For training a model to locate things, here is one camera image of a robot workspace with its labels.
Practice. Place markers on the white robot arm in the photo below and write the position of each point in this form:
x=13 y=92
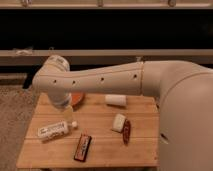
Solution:
x=184 y=91

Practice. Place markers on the dark red candy bar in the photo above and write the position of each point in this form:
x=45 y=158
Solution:
x=82 y=148

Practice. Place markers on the white paper cup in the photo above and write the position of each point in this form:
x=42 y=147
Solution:
x=117 y=100

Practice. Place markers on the white plastic bottle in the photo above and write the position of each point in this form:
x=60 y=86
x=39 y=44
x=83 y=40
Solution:
x=55 y=130

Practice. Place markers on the white horizontal rail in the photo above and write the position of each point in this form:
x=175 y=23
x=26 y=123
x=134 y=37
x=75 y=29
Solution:
x=104 y=57

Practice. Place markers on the wooden table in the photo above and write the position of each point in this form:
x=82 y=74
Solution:
x=95 y=119

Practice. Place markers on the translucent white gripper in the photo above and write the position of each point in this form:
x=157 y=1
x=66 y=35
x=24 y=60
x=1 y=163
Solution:
x=68 y=113

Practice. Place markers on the orange bowl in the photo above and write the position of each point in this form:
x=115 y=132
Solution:
x=76 y=98

